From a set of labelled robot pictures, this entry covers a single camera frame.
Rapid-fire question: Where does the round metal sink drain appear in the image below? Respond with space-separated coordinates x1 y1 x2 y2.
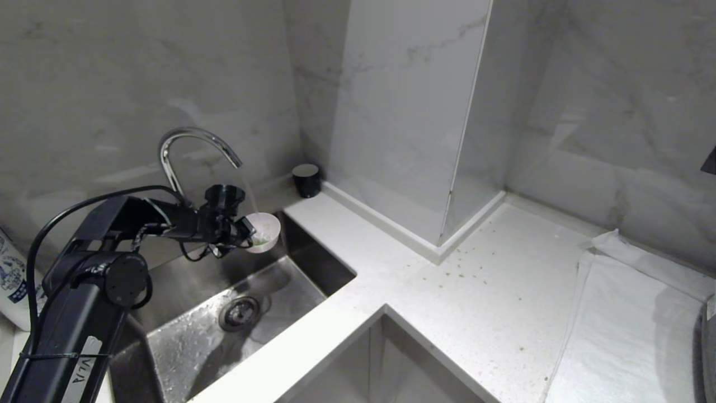
219 296 261 332

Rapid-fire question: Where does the white cloth mat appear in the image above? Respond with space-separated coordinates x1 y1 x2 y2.
545 228 716 403

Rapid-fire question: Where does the small white bowl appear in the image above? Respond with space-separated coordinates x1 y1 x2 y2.
245 212 281 254

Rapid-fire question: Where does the stainless steel sink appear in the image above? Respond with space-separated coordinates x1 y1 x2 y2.
109 212 357 403

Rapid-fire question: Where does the white bottle with blue print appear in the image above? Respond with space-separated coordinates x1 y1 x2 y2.
0 228 49 332

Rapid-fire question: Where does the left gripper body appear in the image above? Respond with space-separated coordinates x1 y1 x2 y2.
234 215 258 246

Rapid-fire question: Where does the black cup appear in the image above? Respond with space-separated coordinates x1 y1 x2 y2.
292 163 323 199

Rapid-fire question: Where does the chrome gooseneck faucet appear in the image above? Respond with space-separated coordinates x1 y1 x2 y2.
158 127 243 205

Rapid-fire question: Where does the black cable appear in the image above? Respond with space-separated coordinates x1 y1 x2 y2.
27 185 192 338

